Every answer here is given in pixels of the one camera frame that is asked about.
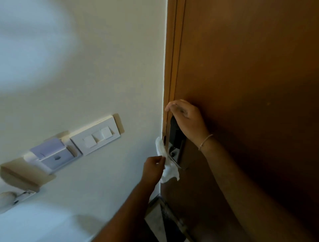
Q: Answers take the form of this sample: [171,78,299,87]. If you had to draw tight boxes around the brown wooden door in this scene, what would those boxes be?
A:
[161,0,319,242]

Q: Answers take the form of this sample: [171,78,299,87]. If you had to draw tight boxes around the person's left hand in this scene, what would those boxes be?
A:
[140,156,166,186]

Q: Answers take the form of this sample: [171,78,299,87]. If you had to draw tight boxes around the white key card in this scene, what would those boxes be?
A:
[30,138,67,160]

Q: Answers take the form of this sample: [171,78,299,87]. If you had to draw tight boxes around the black electronic door lock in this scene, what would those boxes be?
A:
[167,115,187,170]

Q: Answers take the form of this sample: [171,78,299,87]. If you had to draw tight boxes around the white key card holder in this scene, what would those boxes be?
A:
[24,138,83,175]

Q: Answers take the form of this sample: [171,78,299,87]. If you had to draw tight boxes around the person's left forearm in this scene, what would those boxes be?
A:
[92,180,160,242]

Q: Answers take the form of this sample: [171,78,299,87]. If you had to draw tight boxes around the person's right hand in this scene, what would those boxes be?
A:
[165,99,210,146]

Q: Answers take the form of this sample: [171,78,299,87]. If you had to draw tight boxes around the white cleaning cloth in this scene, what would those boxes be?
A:
[155,137,180,184]

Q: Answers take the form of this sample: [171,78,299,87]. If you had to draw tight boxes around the white wall switch panel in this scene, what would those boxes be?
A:
[70,115,121,156]

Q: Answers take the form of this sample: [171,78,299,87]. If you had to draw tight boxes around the person's right forearm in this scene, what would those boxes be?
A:
[199,136,316,242]

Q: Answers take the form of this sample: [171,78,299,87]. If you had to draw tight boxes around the thin wrist bracelet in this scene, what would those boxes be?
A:
[198,134,214,151]

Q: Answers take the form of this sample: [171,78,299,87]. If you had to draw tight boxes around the brown wooden door frame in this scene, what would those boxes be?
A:
[162,0,186,140]

